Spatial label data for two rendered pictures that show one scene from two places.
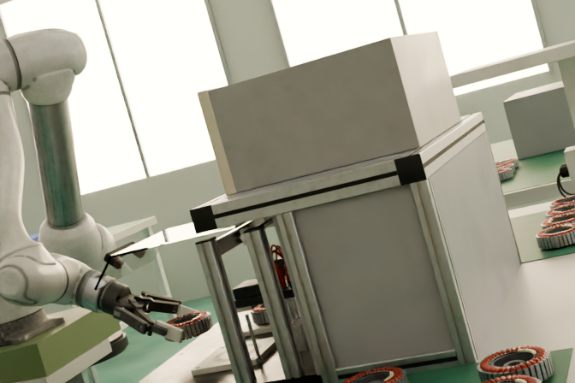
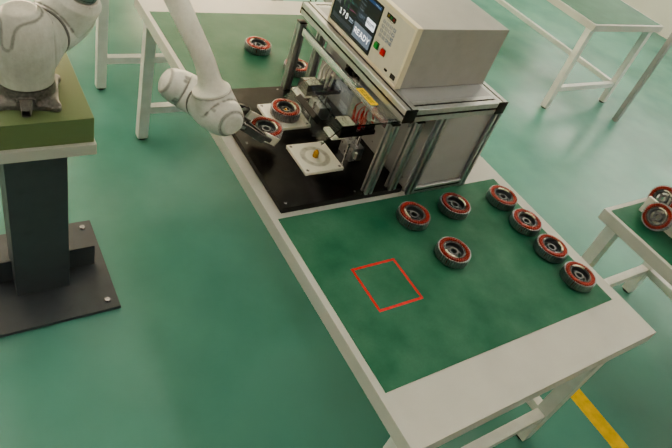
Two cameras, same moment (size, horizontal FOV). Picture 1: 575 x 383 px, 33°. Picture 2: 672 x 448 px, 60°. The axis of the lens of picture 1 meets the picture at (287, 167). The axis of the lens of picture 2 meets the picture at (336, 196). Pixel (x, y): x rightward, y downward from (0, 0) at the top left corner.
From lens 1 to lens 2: 213 cm
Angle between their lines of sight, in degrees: 68
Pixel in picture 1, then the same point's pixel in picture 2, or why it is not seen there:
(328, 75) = (477, 40)
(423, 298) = (463, 158)
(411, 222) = (481, 128)
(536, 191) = not seen: outside the picture
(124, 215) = not seen: outside the picture
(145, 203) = not seen: outside the picture
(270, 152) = (428, 71)
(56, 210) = not seen: outside the picture
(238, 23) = not seen: outside the picture
